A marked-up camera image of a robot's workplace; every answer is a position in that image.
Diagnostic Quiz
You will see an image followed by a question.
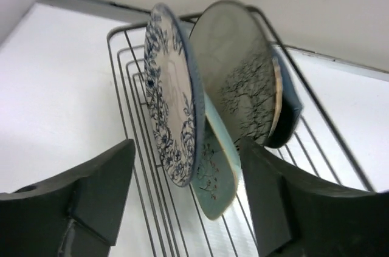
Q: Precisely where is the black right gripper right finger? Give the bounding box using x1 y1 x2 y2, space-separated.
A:
239 137 388 256

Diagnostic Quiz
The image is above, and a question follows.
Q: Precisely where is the grey wire dish rack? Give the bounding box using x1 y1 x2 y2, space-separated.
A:
107 5 374 256

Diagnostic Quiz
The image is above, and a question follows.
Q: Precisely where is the beige tree pattern plate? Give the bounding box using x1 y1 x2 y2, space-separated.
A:
190 0 275 145

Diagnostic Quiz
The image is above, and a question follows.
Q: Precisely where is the blue floral round plate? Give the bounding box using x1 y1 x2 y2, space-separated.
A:
143 2 205 187

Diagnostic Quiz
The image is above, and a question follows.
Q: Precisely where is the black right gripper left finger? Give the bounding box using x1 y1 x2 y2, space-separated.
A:
1 139 136 256

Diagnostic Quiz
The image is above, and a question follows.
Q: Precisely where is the light green rectangular plate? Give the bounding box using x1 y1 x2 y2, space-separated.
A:
191 91 241 221

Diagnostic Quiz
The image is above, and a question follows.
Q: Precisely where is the dark blue shell plate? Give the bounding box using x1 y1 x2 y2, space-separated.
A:
266 49 303 148

